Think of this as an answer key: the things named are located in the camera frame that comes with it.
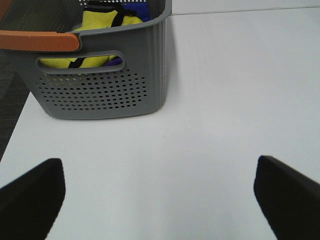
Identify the orange chair armrest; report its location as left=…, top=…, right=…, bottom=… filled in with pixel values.
left=0, top=30, right=80, bottom=52

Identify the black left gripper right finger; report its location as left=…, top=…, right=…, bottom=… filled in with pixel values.
left=253, top=155, right=320, bottom=240

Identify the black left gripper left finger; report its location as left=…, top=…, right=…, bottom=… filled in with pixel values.
left=0, top=158, right=66, bottom=240

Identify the grey perforated plastic basket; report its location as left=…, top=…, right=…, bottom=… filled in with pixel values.
left=0, top=0, right=172, bottom=120

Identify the blue cloth in basket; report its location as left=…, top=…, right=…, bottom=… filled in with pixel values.
left=102, top=2, right=152, bottom=67

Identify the yellow cloth in basket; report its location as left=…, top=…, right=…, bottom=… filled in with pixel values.
left=39, top=1, right=143, bottom=69

